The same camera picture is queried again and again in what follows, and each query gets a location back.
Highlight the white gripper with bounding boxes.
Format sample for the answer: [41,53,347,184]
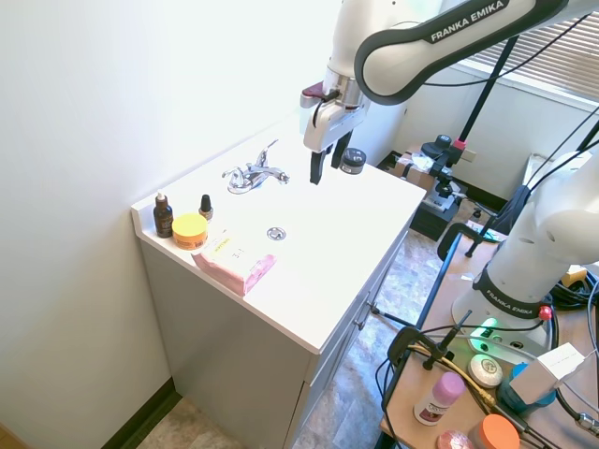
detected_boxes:
[302,101,367,186]

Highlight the black lid jar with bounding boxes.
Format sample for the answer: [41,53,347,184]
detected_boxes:
[340,147,368,176]

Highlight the pink soap box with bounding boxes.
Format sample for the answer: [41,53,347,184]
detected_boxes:
[191,225,277,297]

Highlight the black table clamp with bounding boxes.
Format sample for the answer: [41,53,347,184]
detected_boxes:
[382,310,471,413]
[437,222,506,263]

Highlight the grey vanity cabinet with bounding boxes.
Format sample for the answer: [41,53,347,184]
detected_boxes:
[130,111,428,449]

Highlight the yellow lid cream jar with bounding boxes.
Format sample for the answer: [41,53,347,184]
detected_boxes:
[170,212,210,250]

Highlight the brown dropper bottle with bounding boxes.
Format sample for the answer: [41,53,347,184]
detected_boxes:
[153,190,175,239]

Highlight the window blinds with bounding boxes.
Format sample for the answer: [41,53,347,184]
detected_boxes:
[462,0,599,102]

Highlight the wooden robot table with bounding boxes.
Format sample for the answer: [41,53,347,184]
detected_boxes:
[378,231,599,449]

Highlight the round white soap tin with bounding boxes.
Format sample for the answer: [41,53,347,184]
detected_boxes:
[468,354,504,387]

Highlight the pink cap deodorant stick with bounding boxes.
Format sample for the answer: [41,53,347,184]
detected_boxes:
[413,371,467,427]

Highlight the teal plastic container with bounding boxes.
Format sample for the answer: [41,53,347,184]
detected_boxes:
[496,362,558,414]

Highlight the white cardboard box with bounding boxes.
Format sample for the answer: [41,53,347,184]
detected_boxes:
[507,341,592,402]

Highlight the pink round soap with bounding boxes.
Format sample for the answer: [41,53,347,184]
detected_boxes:
[435,428,475,449]

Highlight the orange lid jar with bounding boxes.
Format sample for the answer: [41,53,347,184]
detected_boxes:
[469,413,521,449]

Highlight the red wrist camera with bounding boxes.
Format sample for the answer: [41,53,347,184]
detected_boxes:
[300,80,339,109]

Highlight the chrome two-handle faucet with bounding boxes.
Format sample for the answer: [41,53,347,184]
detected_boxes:
[221,138,291,195]

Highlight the black camera stand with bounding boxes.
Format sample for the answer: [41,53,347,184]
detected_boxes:
[411,36,519,244]

